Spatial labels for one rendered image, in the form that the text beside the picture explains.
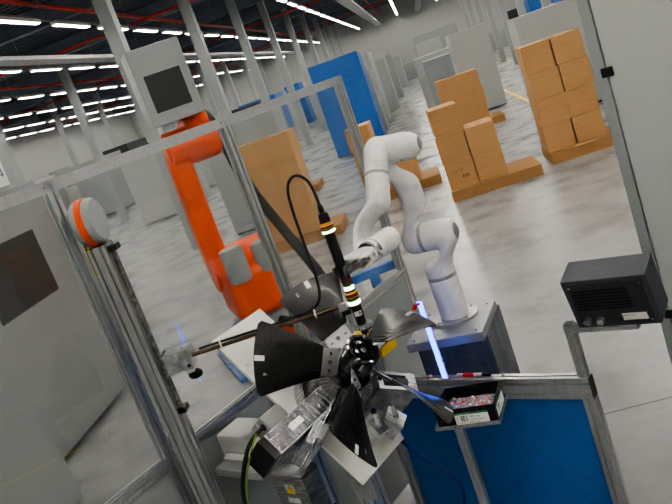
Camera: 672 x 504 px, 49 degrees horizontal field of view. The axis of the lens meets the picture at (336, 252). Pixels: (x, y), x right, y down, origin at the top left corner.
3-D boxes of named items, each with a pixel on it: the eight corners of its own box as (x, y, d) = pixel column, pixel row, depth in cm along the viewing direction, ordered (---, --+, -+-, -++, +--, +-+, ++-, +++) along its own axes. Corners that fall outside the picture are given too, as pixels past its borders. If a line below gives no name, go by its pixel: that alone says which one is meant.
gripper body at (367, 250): (384, 260, 248) (366, 273, 240) (360, 264, 255) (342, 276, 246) (377, 240, 247) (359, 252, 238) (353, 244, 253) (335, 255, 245)
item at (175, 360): (166, 379, 245) (156, 356, 243) (171, 371, 252) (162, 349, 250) (195, 370, 244) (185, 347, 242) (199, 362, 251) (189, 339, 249)
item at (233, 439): (219, 465, 274) (208, 439, 272) (247, 440, 286) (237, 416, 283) (250, 468, 263) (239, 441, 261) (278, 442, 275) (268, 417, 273)
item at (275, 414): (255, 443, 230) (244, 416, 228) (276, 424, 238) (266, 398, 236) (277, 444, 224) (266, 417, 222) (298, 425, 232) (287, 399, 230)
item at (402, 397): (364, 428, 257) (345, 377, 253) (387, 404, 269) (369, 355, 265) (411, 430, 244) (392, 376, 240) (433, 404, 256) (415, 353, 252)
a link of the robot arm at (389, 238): (356, 243, 255) (376, 235, 249) (376, 230, 265) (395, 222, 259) (366, 264, 256) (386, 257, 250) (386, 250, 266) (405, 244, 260)
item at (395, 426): (392, 440, 248) (374, 430, 248) (397, 427, 253) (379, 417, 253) (402, 428, 243) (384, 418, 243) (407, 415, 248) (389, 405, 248)
